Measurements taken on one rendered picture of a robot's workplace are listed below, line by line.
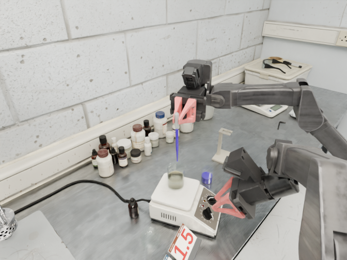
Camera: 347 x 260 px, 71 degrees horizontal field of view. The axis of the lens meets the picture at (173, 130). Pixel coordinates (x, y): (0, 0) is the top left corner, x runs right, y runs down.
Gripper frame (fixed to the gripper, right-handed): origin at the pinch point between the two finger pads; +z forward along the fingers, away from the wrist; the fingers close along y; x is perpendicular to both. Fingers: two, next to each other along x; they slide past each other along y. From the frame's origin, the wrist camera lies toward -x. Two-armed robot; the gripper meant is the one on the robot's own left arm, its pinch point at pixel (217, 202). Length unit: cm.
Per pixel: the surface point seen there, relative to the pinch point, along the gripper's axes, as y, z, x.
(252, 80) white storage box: -115, 3, 6
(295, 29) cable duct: -141, -31, -1
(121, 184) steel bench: -9.0, 35.0, -12.8
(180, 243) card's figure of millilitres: 7.3, 12.3, 3.1
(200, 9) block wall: -84, -3, -46
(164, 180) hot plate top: -7.4, 16.1, -8.0
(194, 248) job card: 5.9, 11.1, 7.3
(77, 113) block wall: -20, 39, -42
